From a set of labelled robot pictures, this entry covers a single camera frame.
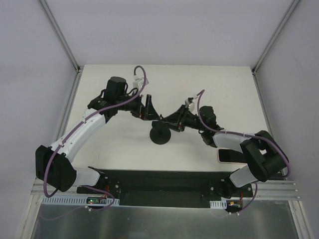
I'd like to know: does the left white cable duct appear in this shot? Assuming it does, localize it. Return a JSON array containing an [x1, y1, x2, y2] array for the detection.
[[42, 196, 120, 207]]

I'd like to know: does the right aluminium frame post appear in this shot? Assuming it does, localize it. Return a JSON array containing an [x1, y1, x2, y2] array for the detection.
[[252, 0, 302, 75]]

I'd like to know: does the left aluminium frame post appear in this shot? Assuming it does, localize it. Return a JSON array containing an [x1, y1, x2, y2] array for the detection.
[[37, 0, 81, 73]]

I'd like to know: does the right white cable duct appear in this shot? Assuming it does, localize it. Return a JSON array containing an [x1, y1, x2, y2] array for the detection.
[[209, 199, 243, 210]]

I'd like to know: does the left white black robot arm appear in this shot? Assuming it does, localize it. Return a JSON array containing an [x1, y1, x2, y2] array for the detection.
[[35, 77, 160, 194]]

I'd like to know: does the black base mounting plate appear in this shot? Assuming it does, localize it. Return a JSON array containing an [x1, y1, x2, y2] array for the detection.
[[77, 169, 253, 208]]

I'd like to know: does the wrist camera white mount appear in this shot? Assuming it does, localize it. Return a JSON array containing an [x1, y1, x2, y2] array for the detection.
[[184, 95, 198, 112], [133, 75, 149, 91]]

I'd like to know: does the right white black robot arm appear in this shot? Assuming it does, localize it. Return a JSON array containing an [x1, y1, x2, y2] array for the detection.
[[160, 105, 289, 197]]

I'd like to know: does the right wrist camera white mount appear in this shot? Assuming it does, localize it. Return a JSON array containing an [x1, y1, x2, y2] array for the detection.
[[184, 95, 198, 112]]

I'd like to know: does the white cable duct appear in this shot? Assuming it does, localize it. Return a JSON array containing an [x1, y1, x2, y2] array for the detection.
[[209, 199, 243, 210], [42, 196, 120, 207]]

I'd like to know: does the aluminium frame post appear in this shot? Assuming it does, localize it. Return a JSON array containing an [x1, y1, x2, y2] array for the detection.
[[252, 0, 302, 75], [37, 0, 81, 73]]

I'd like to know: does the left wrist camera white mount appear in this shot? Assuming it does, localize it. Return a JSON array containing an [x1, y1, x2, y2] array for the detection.
[[133, 75, 149, 91]]

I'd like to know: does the black phone stand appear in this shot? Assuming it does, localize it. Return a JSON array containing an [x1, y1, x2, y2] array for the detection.
[[150, 115, 171, 145]]

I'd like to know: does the black phone pink case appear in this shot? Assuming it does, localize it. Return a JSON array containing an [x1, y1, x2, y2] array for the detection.
[[217, 148, 247, 164]]

